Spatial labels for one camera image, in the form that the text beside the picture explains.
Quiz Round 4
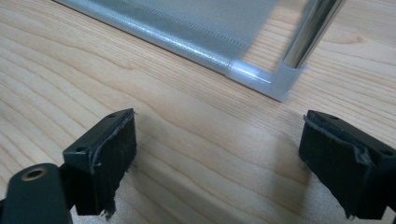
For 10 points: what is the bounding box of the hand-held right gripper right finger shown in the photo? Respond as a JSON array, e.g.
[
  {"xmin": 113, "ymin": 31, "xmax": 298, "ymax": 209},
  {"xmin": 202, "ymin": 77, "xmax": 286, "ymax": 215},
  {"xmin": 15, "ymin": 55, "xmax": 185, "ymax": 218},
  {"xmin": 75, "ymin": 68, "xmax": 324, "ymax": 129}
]
[{"xmin": 298, "ymin": 109, "xmax": 396, "ymax": 220}]

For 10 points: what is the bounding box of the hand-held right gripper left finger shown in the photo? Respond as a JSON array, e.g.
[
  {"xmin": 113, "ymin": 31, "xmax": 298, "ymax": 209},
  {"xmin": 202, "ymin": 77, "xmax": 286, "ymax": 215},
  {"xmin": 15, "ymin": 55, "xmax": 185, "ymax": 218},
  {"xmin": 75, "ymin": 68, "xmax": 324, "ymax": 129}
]
[{"xmin": 62, "ymin": 107, "xmax": 138, "ymax": 219}]

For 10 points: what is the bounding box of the metal rack with grey shelves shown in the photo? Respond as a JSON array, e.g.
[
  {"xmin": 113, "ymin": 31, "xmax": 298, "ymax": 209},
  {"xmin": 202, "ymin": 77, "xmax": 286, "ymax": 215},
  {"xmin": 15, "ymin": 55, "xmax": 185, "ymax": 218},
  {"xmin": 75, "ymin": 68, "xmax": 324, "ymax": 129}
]
[{"xmin": 50, "ymin": 0, "xmax": 347, "ymax": 103}]

